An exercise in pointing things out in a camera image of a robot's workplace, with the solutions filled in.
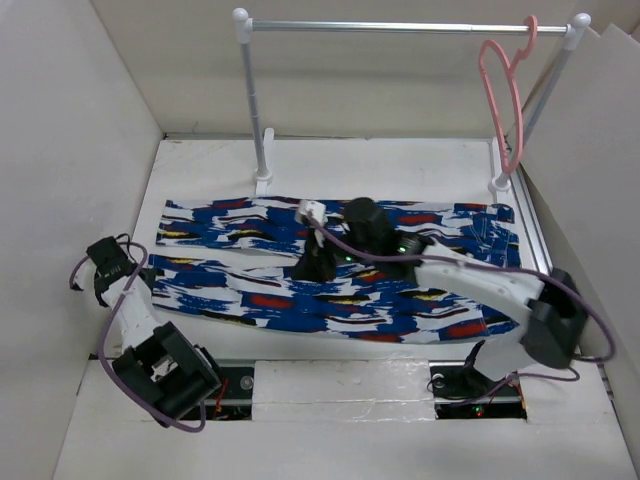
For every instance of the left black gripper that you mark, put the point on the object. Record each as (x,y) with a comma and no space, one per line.
(151,278)

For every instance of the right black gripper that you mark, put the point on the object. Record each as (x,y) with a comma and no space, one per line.
(313,263)

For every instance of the blue patterned trousers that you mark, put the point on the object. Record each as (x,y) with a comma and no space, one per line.
(267,297)

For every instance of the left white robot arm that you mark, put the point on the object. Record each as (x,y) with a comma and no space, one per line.
(150,361)

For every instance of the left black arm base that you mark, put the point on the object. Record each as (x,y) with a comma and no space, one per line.
(233,401)

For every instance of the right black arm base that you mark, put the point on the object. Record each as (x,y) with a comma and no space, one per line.
(460,392)

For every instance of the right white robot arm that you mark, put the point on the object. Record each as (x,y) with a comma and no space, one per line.
(510,310)

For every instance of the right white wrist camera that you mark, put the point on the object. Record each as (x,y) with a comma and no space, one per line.
(311,210)

